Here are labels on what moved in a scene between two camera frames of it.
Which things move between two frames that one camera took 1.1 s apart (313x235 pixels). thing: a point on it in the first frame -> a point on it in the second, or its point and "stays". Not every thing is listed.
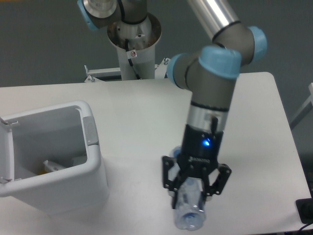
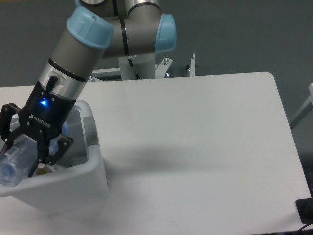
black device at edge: (305, 209) stays
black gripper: (199, 151) -> (44, 111)
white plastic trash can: (51, 160) stays
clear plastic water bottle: (190, 213) -> (17, 158)
